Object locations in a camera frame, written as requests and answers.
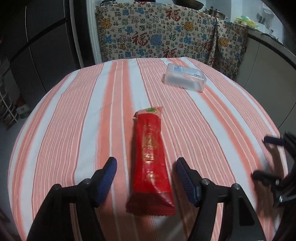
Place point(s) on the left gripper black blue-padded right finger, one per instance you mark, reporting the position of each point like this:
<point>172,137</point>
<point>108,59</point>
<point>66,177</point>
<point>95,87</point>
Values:
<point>239,219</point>

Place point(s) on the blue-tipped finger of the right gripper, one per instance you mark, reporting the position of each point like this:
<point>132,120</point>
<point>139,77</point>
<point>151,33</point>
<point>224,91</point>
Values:
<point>274,141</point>

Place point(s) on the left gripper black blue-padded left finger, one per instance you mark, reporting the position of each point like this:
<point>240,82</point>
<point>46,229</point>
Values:
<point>53,219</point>

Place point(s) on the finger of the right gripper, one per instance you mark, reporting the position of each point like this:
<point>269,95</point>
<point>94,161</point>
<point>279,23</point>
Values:
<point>266,179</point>

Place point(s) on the grey kitchen counter cabinet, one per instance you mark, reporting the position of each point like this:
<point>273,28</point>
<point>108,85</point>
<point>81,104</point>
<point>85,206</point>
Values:
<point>267,72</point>

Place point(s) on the red long snack packet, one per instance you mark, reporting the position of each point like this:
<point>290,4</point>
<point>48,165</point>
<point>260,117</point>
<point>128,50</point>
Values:
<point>151,190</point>

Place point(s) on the clear plastic box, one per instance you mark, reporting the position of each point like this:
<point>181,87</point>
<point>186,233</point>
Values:
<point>184,77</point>

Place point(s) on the pink striped tablecloth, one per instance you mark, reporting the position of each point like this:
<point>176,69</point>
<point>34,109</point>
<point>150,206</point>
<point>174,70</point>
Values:
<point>128,109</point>

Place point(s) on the yellow green cloth pile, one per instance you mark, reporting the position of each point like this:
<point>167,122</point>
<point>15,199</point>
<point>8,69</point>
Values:
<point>244,20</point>

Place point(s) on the steel pot with lid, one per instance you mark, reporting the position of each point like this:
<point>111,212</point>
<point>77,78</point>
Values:
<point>215,13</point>

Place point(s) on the black frying pan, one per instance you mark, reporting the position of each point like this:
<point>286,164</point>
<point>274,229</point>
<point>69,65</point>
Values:
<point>192,4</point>

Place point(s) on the patterned Chinese character cloth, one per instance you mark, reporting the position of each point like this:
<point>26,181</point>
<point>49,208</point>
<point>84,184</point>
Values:
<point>157,30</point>

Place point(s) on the dark refrigerator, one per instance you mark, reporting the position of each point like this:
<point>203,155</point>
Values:
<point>41,43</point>

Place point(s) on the white wire rack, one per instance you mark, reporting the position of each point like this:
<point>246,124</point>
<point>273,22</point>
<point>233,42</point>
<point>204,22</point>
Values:
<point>8,114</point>

